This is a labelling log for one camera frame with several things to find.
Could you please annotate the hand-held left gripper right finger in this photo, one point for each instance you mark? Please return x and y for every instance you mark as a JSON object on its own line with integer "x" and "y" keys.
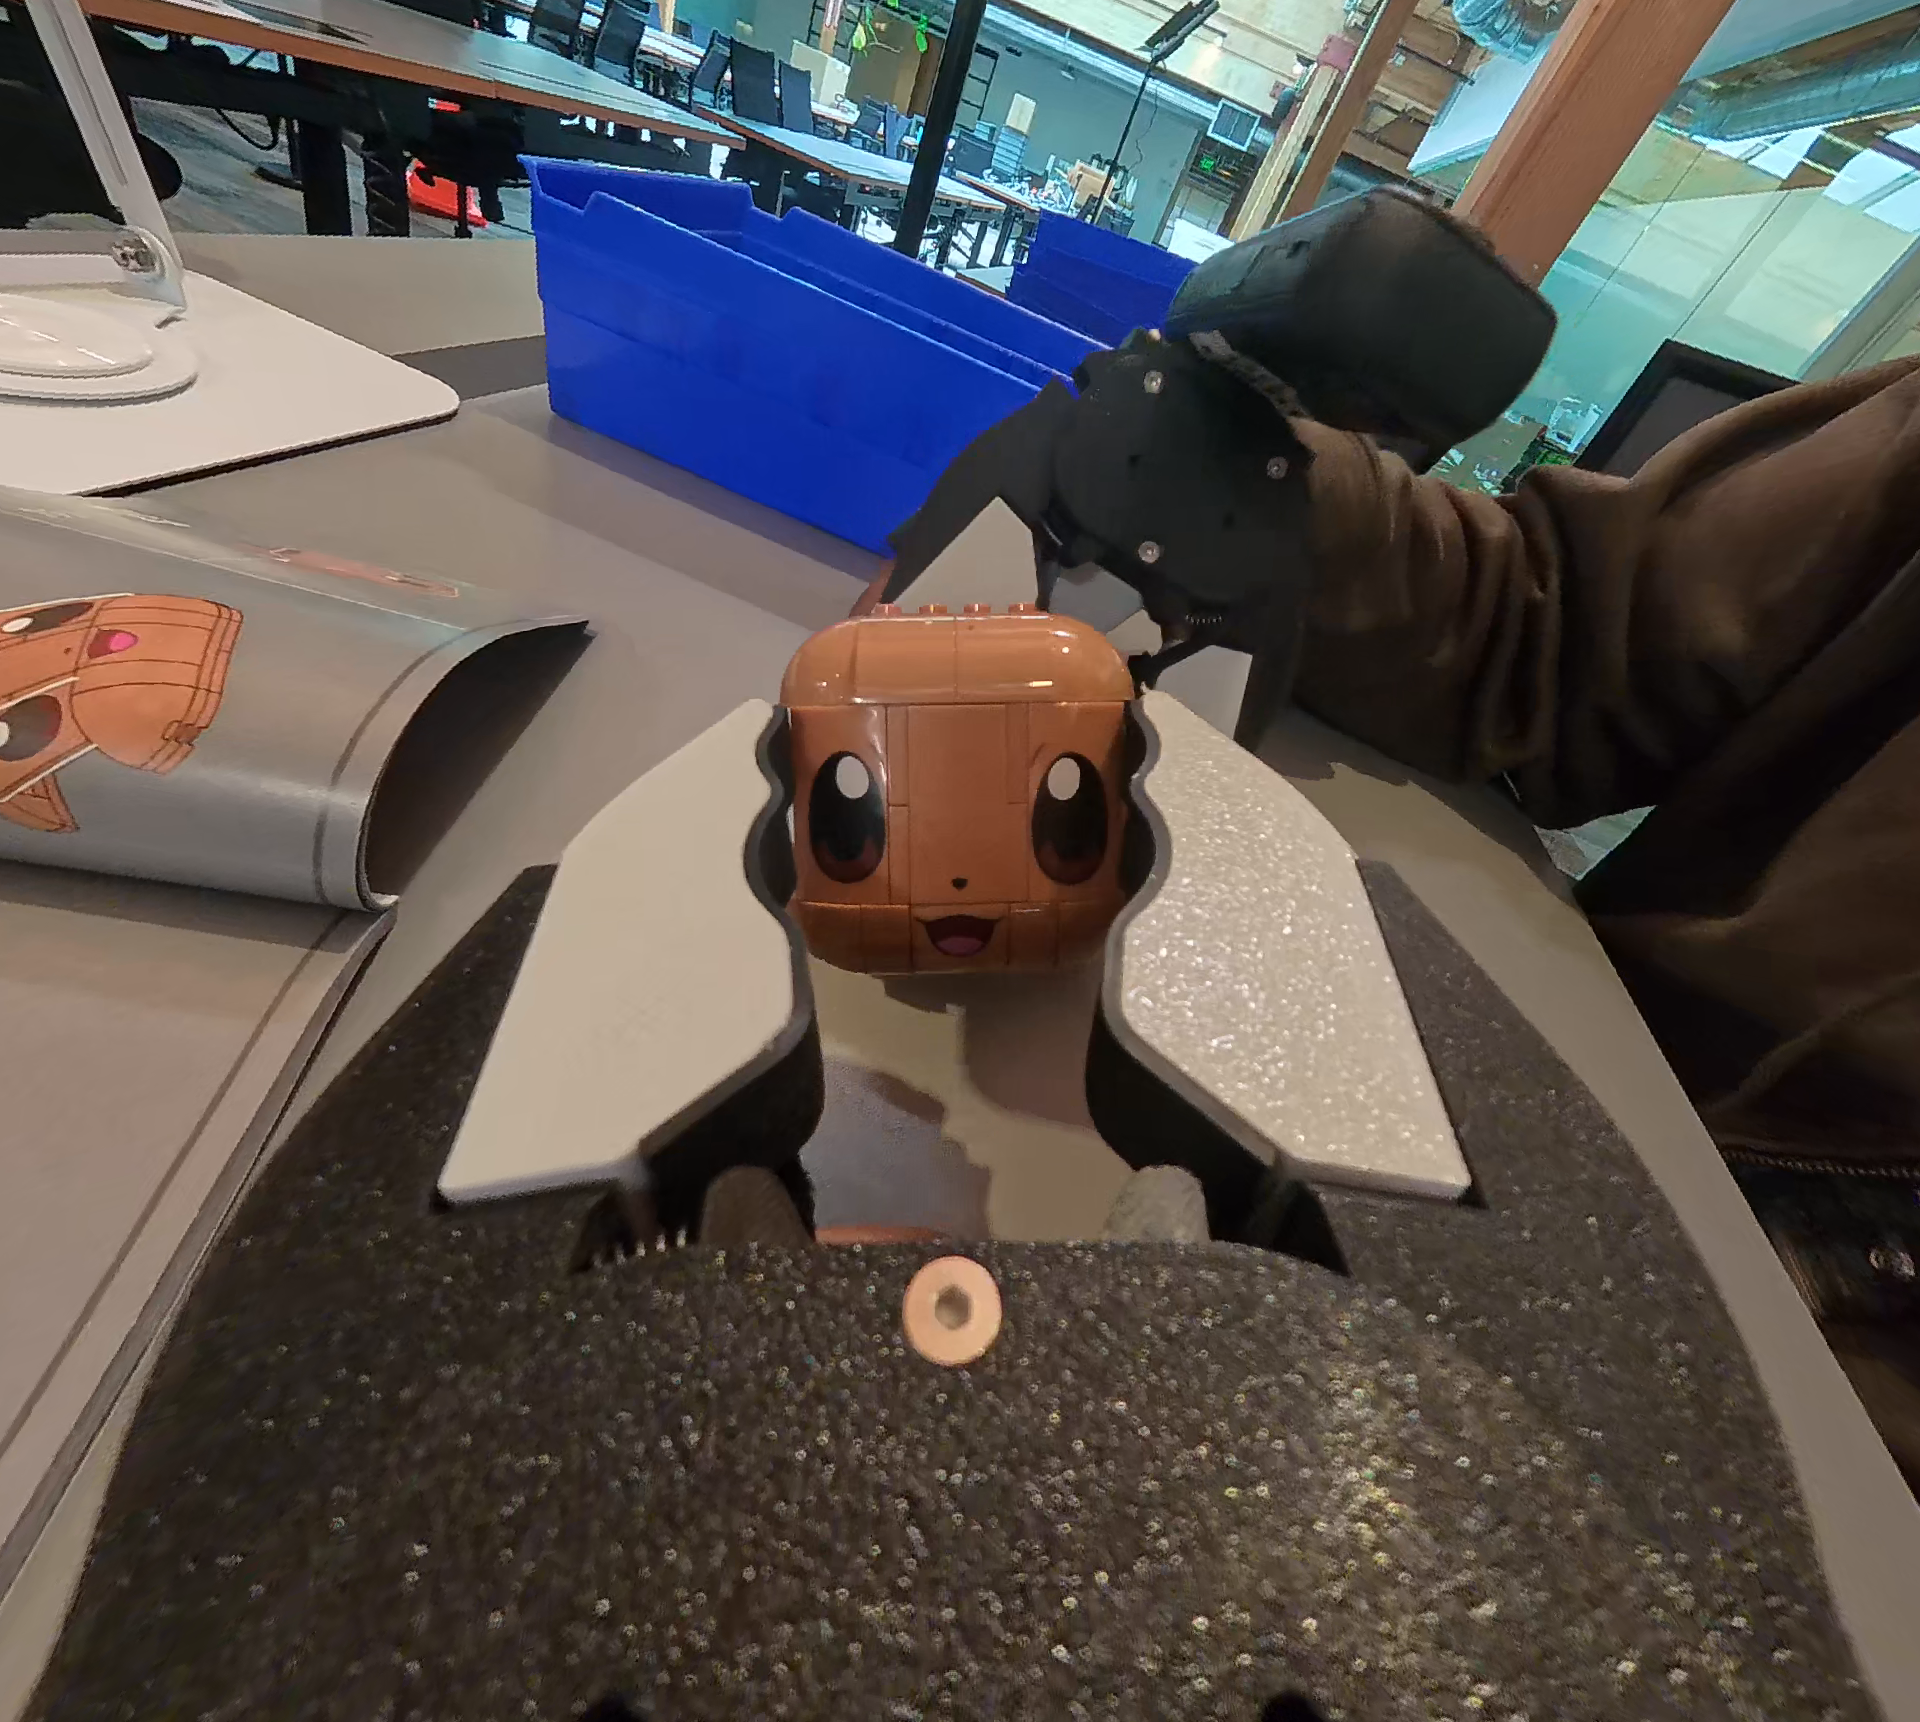
{"x": 1274, "y": 973}

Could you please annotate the brown lego head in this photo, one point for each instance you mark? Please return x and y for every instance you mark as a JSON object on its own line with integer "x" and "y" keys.
{"x": 961, "y": 762}

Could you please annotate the wooden top desk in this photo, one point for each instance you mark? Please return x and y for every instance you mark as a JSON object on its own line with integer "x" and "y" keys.
{"x": 450, "y": 56}

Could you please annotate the black light stand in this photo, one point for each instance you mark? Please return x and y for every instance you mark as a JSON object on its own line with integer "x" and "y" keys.
{"x": 1178, "y": 26}

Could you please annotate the white desk stand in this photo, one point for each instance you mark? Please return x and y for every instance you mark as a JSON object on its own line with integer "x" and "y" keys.
{"x": 300, "y": 403}

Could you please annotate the thin silver air duct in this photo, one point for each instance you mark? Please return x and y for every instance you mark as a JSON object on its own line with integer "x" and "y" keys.
{"x": 1800, "y": 111}

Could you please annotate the blue plastic bin stack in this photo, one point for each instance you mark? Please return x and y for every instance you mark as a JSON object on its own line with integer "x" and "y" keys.
{"x": 1094, "y": 274}

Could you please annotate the person's brown zip jacket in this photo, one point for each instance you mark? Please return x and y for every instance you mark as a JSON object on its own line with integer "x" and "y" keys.
{"x": 1800, "y": 1002}

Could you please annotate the black flat monitor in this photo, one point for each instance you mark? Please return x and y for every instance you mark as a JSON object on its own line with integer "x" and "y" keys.
{"x": 1680, "y": 411}

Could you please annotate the row of black office chairs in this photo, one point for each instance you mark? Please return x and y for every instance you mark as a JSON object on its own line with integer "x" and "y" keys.
{"x": 623, "y": 26}

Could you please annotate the black steel column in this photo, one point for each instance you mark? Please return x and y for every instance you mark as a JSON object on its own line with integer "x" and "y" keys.
{"x": 969, "y": 26}

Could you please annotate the grey instruction booklet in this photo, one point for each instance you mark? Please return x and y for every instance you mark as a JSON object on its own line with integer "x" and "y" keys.
{"x": 225, "y": 762}

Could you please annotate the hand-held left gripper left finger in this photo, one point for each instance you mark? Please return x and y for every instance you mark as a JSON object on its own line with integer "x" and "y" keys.
{"x": 644, "y": 973}

